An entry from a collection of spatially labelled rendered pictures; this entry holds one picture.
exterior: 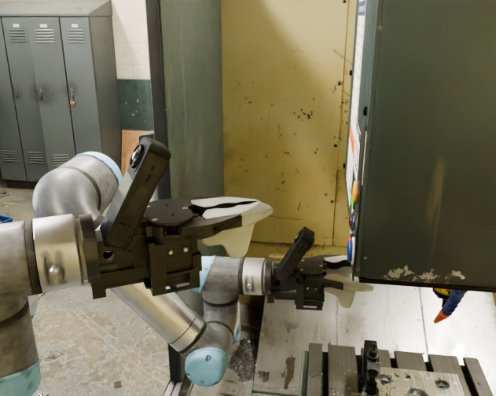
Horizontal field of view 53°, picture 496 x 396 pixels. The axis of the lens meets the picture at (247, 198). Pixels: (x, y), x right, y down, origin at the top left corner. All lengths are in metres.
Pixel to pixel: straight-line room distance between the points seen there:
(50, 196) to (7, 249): 0.42
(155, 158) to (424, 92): 0.29
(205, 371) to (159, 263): 0.45
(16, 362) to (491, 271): 0.54
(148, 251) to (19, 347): 0.16
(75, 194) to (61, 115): 4.71
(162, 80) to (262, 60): 0.72
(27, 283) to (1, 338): 0.06
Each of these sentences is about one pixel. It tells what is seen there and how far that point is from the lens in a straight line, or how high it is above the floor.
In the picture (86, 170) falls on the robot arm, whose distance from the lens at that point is 0.98.
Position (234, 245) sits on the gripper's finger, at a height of 1.62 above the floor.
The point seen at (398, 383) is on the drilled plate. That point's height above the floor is 0.99.
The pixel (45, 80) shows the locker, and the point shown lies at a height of 1.23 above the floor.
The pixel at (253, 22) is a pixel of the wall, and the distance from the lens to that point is 1.91.
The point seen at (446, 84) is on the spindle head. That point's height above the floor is 1.79.
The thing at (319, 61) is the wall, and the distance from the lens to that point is 1.90.
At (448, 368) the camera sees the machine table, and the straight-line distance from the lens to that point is 1.63.
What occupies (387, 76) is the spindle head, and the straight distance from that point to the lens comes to 0.57.
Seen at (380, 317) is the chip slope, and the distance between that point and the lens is 2.04.
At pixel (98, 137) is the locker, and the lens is 5.49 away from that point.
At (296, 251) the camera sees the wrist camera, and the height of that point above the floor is 1.44.
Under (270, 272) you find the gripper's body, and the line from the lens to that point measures 0.99.
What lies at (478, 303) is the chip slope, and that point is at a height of 0.81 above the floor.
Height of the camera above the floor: 1.86
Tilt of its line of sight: 20 degrees down
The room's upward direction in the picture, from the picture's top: straight up
